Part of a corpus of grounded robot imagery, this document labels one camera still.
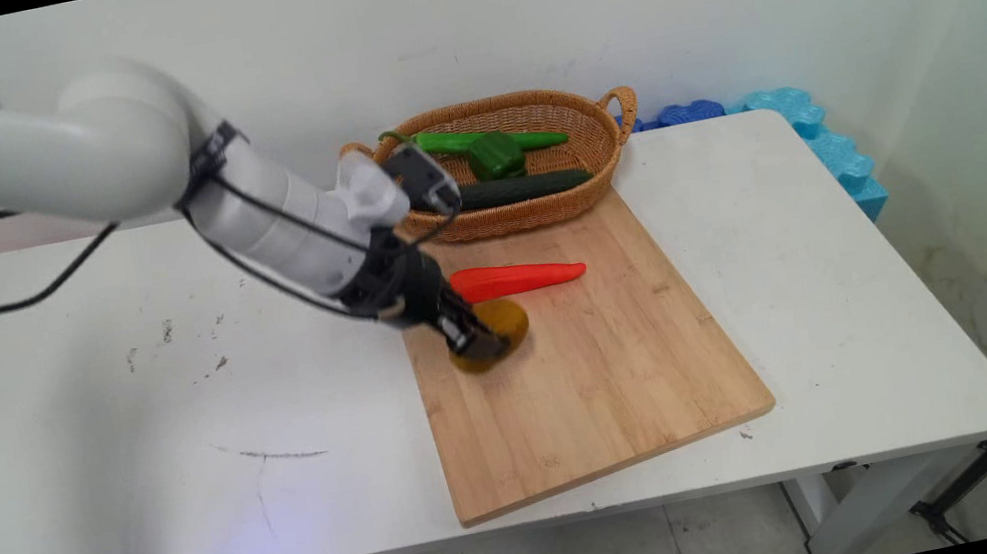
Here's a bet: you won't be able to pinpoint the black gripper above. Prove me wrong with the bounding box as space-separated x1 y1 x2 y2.
329 211 515 387

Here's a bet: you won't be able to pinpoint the brown toy potato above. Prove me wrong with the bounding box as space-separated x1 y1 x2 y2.
440 293 538 380

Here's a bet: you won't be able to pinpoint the orange toy carrot green leaves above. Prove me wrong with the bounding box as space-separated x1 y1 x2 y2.
447 248 591 309

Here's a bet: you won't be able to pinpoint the wooden cutting board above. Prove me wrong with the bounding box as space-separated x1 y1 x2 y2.
382 163 790 535

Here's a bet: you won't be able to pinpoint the dark green toy cucumber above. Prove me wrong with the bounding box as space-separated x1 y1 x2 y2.
451 162 597 215

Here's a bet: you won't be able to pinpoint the green toy chili pepper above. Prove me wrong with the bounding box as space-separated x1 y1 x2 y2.
377 100 575 200

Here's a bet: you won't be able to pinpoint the light blue foam mat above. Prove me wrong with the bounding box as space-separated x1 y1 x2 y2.
740 71 894 241

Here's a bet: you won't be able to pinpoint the wide white table leg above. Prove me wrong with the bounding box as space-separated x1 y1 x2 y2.
780 443 973 554

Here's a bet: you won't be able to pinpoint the woven wicker basket with handles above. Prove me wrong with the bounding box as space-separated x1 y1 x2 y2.
335 71 657 262

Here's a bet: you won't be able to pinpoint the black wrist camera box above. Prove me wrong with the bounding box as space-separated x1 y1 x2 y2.
377 135 466 228

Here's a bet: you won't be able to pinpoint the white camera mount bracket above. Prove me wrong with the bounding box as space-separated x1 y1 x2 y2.
329 141 416 240

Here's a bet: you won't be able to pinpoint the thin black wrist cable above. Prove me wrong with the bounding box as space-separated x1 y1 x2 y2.
162 88 481 356

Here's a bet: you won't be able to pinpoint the plain black cable strap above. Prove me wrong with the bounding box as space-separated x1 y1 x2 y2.
165 117 258 210

